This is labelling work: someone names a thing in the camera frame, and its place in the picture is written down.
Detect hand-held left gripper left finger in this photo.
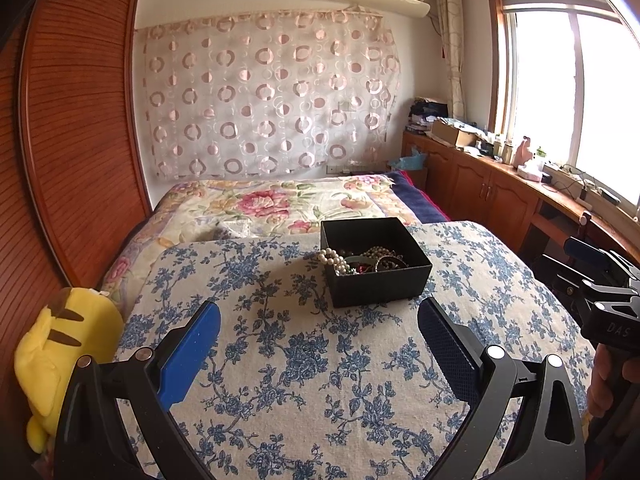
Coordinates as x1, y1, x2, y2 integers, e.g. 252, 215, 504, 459
52, 302, 222, 480

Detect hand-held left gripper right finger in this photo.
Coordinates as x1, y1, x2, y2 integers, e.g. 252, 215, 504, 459
417, 297, 586, 480

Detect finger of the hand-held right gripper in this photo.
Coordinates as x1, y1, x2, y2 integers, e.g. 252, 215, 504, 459
532, 255, 640, 313
565, 237, 640, 281

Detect black jewelry box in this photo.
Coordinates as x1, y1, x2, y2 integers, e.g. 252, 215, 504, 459
320, 217, 433, 309

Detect white pearl bracelet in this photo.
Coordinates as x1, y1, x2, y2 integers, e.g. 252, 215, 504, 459
316, 249, 351, 276

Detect person's right hand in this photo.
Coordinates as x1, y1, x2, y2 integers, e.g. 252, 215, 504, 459
587, 345, 623, 418

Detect blue floral cloth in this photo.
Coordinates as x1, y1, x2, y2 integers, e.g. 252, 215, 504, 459
112, 220, 596, 480

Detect pink figurine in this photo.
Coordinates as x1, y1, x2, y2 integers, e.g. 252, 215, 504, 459
515, 136, 536, 167

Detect wooden cabinet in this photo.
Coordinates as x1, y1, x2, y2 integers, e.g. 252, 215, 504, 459
400, 130, 640, 281

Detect yellow plush toy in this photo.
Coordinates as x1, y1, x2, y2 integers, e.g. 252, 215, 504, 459
14, 287, 125, 453

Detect small bottles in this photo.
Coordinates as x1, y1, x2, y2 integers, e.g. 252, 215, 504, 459
492, 132, 516, 163

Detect white lace cloth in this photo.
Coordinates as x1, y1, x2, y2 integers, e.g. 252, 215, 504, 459
215, 220, 256, 241

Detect navy blue blanket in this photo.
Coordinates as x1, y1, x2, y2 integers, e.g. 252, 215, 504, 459
385, 170, 451, 226

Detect floral bedspread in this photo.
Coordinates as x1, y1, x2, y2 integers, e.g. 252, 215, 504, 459
100, 172, 426, 311

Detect wooden framed window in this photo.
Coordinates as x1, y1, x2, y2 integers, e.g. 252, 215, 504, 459
492, 0, 640, 211

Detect cardboard box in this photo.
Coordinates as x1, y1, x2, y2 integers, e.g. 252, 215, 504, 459
431, 119, 478, 148

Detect blue plastic bag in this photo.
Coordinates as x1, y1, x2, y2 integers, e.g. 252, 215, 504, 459
389, 145, 426, 173

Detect pile of dark clothes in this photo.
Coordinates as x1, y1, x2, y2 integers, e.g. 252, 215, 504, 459
407, 100, 448, 136

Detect beige window curtain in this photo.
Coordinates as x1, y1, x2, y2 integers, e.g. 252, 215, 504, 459
434, 0, 468, 121

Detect circle-patterned sheer curtain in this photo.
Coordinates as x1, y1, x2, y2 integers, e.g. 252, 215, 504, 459
134, 9, 403, 178

